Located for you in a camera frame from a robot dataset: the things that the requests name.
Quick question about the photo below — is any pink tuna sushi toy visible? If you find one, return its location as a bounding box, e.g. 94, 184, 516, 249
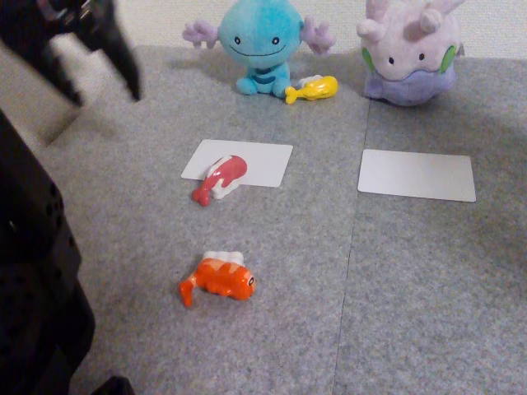
191, 155, 249, 207

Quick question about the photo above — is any orange shrimp sushi toy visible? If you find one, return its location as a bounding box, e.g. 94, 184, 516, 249
178, 249, 257, 309

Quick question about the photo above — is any yellow egg sushi toy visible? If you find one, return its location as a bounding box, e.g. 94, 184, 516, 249
284, 74, 339, 105

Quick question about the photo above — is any white blank card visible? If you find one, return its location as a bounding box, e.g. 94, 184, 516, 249
180, 138, 294, 188
357, 148, 478, 203

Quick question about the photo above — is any purple Goomy plush toy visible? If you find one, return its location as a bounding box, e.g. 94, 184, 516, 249
356, 0, 464, 108

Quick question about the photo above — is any blue Wooper plush toy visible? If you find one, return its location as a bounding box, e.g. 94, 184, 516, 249
183, 0, 337, 98

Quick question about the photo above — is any grey felt mat tile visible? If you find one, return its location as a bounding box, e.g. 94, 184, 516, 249
44, 44, 371, 395
333, 57, 527, 395

